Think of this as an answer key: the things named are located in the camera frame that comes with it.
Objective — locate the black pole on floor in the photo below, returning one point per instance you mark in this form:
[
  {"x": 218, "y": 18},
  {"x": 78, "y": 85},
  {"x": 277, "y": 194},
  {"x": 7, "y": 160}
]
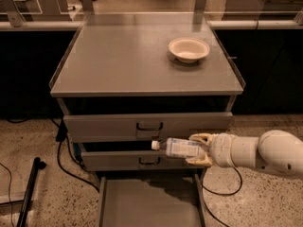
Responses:
[{"x": 37, "y": 165}]

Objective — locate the grey drawer cabinet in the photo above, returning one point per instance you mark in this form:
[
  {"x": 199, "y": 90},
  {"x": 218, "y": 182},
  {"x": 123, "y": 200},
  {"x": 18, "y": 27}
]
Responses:
[{"x": 128, "y": 55}]

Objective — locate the black top drawer handle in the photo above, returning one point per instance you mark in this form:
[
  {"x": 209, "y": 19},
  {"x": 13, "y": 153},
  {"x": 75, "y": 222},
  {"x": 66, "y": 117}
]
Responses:
[{"x": 149, "y": 128}]

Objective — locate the white horizontal rail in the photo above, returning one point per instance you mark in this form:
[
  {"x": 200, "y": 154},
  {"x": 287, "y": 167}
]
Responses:
[{"x": 217, "y": 25}]

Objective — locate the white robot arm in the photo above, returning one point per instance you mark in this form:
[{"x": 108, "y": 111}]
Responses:
[{"x": 276, "y": 152}]

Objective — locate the clear plastic water bottle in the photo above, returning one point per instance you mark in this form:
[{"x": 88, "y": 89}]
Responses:
[{"x": 179, "y": 148}]

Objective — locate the grey drawer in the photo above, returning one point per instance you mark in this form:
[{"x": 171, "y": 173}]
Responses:
[
  {"x": 157, "y": 198},
  {"x": 119, "y": 156},
  {"x": 113, "y": 119}
]

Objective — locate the white paper bowl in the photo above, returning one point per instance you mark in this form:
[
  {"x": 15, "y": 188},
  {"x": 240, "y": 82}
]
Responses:
[{"x": 189, "y": 50}]

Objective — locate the grey desk back right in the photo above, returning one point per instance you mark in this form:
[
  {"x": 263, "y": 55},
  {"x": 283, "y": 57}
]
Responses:
[{"x": 261, "y": 9}]

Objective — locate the top grey drawer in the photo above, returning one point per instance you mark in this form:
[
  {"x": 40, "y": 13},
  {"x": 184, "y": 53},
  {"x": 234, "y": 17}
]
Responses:
[{"x": 113, "y": 119}]

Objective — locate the grey desk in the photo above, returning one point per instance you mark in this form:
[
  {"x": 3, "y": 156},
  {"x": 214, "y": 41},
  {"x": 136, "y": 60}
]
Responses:
[
  {"x": 35, "y": 10},
  {"x": 261, "y": 9}
]

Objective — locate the black middle drawer handle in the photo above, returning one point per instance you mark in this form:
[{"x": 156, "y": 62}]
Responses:
[{"x": 149, "y": 163}]

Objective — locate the grey desk back left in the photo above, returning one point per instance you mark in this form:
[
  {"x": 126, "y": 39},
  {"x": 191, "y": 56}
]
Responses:
[{"x": 35, "y": 10}]

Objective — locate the black drawer handle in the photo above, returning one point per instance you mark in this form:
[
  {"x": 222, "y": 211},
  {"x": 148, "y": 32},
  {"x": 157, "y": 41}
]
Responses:
[
  {"x": 149, "y": 163},
  {"x": 149, "y": 128}
]

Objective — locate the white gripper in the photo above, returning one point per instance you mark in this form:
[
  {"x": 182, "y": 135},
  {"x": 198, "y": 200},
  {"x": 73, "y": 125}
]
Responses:
[{"x": 222, "y": 149}]

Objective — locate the middle grey drawer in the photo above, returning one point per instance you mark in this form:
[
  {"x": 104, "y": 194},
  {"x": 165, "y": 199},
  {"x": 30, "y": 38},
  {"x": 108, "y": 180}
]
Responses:
[{"x": 119, "y": 156}]

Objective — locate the bottom grey drawer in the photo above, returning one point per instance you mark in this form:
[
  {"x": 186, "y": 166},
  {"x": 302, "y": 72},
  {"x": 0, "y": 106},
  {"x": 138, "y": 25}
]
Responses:
[{"x": 157, "y": 198}]

